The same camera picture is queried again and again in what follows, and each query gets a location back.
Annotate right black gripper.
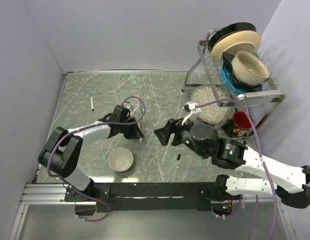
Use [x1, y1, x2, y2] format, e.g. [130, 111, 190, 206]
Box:
[153, 113, 208, 159]

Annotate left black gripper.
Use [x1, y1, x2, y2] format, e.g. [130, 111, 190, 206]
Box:
[119, 116, 144, 140]

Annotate white pen black tip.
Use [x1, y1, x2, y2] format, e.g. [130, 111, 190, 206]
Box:
[90, 96, 95, 111]

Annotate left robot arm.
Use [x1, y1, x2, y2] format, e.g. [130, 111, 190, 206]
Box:
[38, 104, 145, 201]

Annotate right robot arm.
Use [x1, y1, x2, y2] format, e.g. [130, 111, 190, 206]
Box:
[154, 118, 310, 209]

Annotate white ceramic bowl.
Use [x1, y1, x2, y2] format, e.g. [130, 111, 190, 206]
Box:
[108, 147, 134, 172]

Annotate clear textured glass plate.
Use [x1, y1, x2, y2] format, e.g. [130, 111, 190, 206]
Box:
[189, 84, 232, 125]

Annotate black base bar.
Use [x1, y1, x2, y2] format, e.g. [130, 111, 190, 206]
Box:
[64, 182, 243, 216]

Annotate red cup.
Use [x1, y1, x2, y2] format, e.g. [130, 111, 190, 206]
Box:
[233, 111, 252, 130]

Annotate metal dish rack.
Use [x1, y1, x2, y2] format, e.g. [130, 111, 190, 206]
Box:
[181, 28, 286, 129]

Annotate blue dish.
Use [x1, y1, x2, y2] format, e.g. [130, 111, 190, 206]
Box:
[220, 52, 262, 96]

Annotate cream bowl on rack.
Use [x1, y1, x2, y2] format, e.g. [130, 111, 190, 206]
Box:
[231, 51, 271, 86]

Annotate cream plate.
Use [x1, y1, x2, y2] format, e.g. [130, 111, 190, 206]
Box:
[210, 30, 262, 64]

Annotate black plate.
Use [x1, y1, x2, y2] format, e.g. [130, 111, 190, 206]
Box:
[209, 22, 257, 48]

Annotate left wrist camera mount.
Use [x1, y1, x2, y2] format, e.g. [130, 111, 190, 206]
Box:
[121, 100, 138, 116]

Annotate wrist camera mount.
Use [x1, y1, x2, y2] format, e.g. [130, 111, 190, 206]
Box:
[181, 101, 202, 126]
[121, 100, 138, 116]

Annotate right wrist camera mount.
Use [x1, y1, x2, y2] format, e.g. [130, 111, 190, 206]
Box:
[181, 101, 202, 126]

